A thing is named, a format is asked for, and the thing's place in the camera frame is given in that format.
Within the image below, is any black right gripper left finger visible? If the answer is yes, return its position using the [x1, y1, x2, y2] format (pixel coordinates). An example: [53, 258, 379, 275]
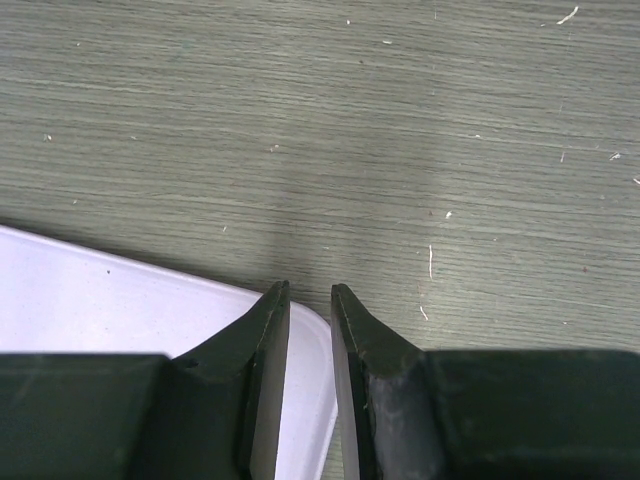
[1, 281, 290, 479]

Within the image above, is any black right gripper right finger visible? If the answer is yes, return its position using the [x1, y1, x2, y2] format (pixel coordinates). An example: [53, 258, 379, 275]
[330, 284, 639, 479]

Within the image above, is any lilac plastic tray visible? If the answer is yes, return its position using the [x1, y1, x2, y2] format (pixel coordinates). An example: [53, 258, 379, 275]
[1, 227, 337, 480]

